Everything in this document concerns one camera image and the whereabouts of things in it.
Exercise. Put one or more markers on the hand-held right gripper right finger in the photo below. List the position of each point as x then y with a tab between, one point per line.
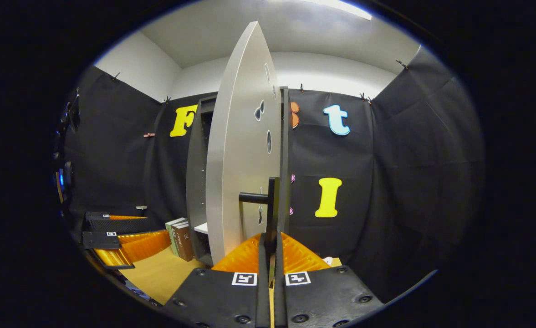
331	291

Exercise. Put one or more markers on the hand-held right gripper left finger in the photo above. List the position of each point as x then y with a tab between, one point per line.
217	296

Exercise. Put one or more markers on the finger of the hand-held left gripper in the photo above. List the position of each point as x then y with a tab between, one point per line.
140	248
117	225

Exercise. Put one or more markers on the dark grey cabinet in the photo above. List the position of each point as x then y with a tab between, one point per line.
196	182

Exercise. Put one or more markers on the white cabinet shelf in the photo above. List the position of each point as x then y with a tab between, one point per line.
201	228

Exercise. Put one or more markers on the green book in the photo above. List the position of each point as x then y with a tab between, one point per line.
169	234

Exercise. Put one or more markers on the brown book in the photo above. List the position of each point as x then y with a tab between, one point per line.
186	243
178	241

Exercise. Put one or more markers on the black backdrop cloth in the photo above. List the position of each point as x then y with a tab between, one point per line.
386	182

